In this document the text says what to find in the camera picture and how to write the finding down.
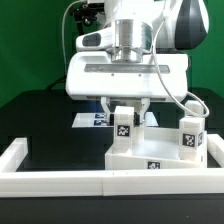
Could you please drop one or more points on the white U-shaped obstacle fence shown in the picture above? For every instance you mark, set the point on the white U-shaped obstacle fence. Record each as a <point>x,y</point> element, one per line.
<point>101,183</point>

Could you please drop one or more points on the white sheet with tags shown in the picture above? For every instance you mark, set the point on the white sheet with tags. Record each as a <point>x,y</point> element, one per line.
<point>89,120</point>

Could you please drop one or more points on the white square table top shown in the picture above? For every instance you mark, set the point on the white square table top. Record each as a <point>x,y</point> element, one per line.
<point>159,150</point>

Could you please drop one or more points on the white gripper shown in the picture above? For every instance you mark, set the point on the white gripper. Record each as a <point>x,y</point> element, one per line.
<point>119,64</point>

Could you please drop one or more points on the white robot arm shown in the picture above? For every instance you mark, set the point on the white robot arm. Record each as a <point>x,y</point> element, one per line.
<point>176,25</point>

